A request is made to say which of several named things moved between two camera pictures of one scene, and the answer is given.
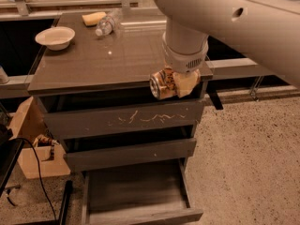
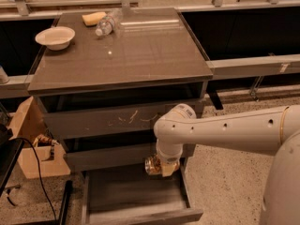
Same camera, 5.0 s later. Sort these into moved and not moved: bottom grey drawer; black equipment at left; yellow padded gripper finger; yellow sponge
Moved: yellow padded gripper finger
Not moved: black equipment at left; bottom grey drawer; yellow sponge
